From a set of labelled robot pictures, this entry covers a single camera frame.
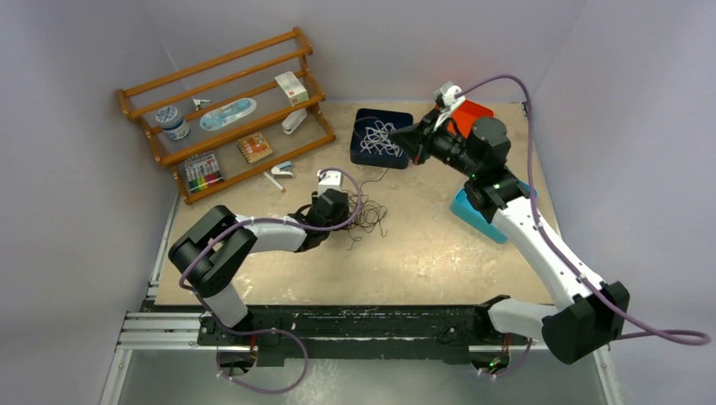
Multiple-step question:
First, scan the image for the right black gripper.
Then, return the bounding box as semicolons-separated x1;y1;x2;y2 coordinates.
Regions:
389;109;482;179

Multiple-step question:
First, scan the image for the brown cable bundle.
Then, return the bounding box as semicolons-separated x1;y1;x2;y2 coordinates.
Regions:
344;167;390;251

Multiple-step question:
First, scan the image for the white cable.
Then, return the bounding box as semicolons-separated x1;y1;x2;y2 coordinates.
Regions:
359;119;404;159

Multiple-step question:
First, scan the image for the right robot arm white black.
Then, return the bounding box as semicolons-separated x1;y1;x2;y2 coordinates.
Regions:
388;109;630;365

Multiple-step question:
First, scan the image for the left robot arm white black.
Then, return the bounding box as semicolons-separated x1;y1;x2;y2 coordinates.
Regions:
167;189;353;345

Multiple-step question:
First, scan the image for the dark navy square tray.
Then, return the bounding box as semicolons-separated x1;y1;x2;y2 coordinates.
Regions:
350;108;414;170

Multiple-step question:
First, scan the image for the orange square tray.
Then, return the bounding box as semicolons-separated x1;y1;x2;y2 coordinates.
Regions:
447;100;494;138

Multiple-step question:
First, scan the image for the small blue white stapler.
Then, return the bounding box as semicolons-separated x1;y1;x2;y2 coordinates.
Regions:
270;161;295;179

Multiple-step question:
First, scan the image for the cyan square tray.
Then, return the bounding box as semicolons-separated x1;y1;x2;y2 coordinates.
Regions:
450;188;508;244

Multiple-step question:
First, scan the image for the orange patterned small pack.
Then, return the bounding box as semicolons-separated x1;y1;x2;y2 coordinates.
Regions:
236;132;274;164

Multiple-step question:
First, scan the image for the white red small box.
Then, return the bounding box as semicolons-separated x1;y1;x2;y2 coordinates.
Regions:
274;72;309;106

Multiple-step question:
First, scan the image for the coloured marker set pack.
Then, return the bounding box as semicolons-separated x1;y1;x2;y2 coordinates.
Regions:
184;152;225;193

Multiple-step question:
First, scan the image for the wooden three-tier rack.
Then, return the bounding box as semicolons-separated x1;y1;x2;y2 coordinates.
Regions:
116;27;336;205

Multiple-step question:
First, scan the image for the oval blue white package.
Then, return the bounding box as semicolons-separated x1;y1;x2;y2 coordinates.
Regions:
199;98;258;131

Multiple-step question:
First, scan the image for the small metal clip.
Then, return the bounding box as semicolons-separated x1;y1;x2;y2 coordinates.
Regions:
193;98;212;111

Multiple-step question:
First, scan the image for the blue white round jar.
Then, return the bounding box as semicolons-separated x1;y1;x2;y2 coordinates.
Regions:
155;105;190;141

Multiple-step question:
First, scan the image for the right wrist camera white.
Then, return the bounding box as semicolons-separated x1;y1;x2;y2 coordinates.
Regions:
433;81;466;130

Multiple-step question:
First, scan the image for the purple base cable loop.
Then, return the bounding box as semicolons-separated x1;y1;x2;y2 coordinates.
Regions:
215;327;312;396

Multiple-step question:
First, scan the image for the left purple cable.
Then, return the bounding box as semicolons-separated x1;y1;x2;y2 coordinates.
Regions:
178;167;365;337

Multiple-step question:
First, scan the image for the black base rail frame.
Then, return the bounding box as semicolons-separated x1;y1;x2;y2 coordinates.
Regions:
118;304;528;367

